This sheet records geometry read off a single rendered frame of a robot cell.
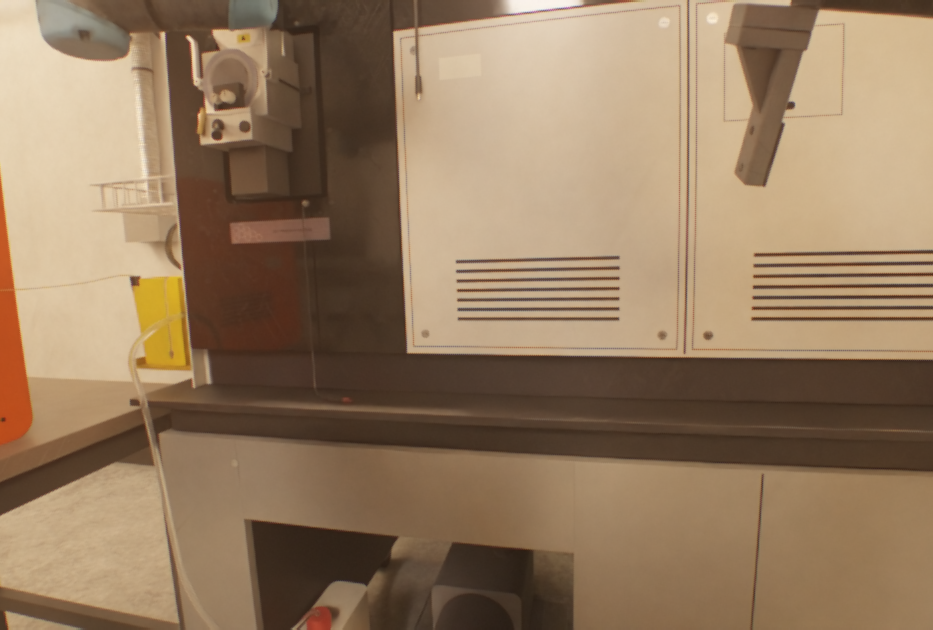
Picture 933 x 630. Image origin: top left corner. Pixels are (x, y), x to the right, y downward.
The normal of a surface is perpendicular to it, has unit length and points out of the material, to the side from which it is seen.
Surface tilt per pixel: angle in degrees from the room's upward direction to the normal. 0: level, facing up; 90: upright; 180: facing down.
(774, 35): 113
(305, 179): 90
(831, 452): 90
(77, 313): 90
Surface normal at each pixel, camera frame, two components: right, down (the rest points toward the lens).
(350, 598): -0.03, -0.99
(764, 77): -0.18, 0.51
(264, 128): 0.97, 0.00
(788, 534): -0.22, 0.13
